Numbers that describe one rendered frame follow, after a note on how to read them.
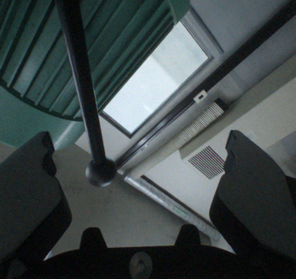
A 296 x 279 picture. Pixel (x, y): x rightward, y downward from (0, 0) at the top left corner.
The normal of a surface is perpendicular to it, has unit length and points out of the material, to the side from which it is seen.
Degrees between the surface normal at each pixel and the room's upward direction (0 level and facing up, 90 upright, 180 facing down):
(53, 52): 90
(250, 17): 90
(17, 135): 90
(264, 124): 90
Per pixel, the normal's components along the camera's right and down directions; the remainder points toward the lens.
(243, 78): -0.01, 0.47
